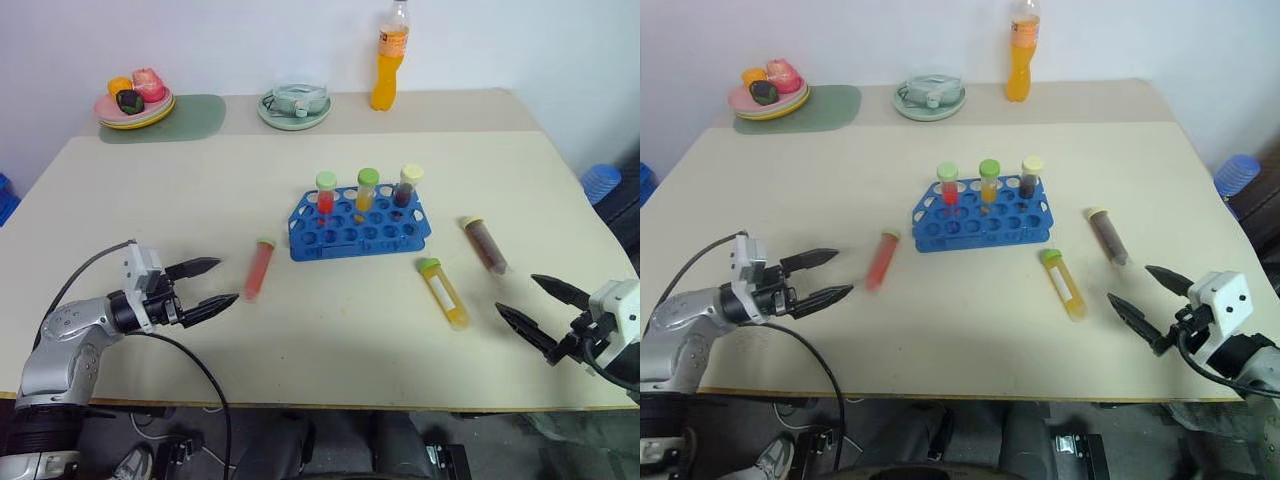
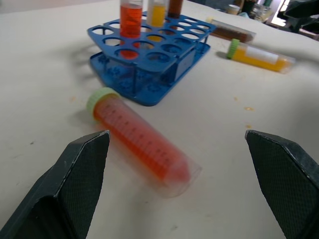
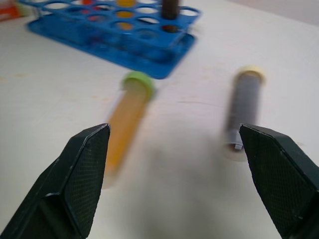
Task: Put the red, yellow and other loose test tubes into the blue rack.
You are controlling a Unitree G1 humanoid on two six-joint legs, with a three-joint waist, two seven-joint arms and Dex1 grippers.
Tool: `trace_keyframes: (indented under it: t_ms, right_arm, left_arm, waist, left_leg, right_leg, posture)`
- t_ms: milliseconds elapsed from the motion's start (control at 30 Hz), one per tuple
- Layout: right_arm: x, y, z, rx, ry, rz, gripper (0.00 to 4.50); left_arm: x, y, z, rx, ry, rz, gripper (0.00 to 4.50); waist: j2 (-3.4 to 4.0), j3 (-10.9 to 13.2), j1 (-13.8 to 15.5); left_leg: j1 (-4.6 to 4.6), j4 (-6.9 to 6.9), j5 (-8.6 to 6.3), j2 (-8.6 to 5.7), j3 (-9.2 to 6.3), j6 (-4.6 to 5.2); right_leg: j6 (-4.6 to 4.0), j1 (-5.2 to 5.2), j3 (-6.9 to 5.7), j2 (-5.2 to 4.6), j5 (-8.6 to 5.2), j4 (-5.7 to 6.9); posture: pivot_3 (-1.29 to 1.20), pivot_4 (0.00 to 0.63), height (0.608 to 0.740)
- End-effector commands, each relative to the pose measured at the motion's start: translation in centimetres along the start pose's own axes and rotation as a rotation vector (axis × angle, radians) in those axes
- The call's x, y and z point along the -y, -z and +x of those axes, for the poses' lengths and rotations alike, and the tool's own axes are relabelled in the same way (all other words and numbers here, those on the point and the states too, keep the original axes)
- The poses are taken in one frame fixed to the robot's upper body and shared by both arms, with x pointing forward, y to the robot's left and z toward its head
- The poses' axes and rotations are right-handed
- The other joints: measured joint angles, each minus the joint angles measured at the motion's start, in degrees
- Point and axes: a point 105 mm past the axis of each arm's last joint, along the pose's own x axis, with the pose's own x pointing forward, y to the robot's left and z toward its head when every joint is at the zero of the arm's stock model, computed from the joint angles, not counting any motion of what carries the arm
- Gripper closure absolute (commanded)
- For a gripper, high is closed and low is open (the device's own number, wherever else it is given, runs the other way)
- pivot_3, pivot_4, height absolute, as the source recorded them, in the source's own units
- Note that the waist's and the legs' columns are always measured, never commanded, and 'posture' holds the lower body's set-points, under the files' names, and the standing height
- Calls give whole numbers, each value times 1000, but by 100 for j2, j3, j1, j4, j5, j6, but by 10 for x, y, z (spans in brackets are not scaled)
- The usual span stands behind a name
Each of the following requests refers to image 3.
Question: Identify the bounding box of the yellow tube with green cap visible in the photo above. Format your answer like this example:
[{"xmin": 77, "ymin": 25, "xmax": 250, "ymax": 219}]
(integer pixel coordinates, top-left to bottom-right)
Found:
[{"xmin": 101, "ymin": 70, "xmax": 156, "ymax": 190}]

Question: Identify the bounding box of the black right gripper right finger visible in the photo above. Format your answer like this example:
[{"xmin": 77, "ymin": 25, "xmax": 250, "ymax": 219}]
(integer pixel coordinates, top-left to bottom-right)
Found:
[{"xmin": 238, "ymin": 123, "xmax": 319, "ymax": 239}]

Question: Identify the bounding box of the red tube standing in rack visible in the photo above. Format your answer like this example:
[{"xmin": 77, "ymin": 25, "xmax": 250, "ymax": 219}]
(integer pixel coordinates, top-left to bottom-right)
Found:
[{"xmin": 81, "ymin": 0, "xmax": 105, "ymax": 23}]

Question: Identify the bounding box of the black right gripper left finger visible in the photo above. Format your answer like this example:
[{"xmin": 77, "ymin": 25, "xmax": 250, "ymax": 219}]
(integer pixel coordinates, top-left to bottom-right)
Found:
[{"xmin": 0, "ymin": 122, "xmax": 112, "ymax": 239}]

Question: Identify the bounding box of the dark tube with cream cap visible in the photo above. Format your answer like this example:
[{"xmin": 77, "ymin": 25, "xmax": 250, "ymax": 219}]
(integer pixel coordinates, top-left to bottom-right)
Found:
[{"xmin": 223, "ymin": 65, "xmax": 266, "ymax": 163}]

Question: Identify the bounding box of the yellow tube standing in rack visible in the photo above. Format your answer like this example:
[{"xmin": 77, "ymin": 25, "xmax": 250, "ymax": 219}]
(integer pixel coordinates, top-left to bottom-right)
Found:
[{"xmin": 115, "ymin": 0, "xmax": 137, "ymax": 30}]

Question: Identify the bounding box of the blue test tube rack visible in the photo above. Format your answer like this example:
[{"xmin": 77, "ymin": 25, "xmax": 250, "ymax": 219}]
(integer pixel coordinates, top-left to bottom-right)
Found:
[{"xmin": 25, "ymin": 0, "xmax": 201, "ymax": 80}]

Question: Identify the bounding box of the dark tube standing in rack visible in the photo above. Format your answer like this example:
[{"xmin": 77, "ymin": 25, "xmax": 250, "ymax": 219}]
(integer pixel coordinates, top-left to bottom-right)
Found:
[{"xmin": 160, "ymin": 0, "xmax": 181, "ymax": 33}]

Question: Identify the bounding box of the orange object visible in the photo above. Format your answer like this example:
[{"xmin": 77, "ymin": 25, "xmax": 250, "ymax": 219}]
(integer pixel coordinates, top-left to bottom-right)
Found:
[{"xmin": 0, "ymin": 0, "xmax": 33, "ymax": 21}]

